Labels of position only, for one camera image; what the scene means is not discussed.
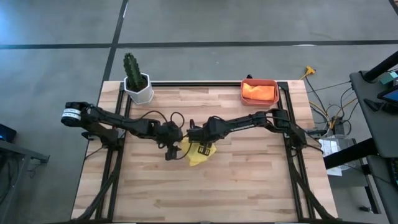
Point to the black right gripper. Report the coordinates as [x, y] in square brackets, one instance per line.
[202, 132]

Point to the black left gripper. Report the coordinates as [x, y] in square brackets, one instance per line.
[169, 132]

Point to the yellow microfiber towel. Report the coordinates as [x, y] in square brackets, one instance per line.
[196, 158]

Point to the orange plastic basket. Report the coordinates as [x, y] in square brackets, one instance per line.
[259, 103]

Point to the orange microfiber towel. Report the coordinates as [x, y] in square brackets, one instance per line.
[258, 92]

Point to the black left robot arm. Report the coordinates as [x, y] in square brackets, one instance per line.
[105, 116]

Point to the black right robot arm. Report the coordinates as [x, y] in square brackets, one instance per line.
[248, 121]

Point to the white hexagonal planter pot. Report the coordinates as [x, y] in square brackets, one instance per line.
[141, 95]

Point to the white paper sheet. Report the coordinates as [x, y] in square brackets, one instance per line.
[334, 146]

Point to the black power strip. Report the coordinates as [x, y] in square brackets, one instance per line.
[338, 126]

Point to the grey desk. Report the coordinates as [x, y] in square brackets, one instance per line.
[373, 130]
[18, 149]

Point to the black tablet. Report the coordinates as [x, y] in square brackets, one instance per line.
[388, 95]

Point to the black aluminium table frame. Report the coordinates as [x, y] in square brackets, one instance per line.
[202, 83]

